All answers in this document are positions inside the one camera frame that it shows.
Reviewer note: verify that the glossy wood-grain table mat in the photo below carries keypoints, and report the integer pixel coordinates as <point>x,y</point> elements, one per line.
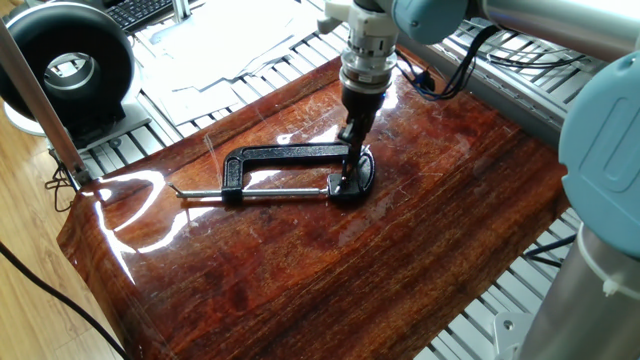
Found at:
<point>350,260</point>

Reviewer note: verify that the aluminium extrusion post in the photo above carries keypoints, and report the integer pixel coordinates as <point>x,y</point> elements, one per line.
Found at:
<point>38,95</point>

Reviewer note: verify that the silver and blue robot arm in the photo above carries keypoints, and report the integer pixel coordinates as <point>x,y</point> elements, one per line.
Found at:
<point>605,150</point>

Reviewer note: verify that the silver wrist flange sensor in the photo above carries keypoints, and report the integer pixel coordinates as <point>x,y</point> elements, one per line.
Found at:
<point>367,70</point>

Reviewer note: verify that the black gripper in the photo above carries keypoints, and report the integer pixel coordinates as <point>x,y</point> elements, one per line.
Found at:
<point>362,105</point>

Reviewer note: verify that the black computer keyboard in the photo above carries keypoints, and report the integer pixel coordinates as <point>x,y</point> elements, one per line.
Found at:
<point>137,12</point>

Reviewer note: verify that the silver metal stand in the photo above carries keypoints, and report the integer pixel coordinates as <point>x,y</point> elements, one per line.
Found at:
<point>181,10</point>

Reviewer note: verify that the white plastic wrist mount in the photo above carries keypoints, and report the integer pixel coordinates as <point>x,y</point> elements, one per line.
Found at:
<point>367,27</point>

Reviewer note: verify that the white paper sheets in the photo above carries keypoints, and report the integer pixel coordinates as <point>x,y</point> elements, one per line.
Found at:
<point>225,45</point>

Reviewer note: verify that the black C-clamp with silver screw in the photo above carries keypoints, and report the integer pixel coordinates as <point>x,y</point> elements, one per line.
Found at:
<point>270,151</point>

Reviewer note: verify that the grey aluminium frame beam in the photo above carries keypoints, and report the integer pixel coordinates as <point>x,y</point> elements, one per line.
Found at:
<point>500,100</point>

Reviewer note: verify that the small silver metal pin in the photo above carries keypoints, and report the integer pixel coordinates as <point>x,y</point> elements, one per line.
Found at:
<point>341,186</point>

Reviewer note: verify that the silver robot base mount plate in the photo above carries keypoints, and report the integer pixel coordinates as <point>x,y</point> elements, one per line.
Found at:
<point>507,335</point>

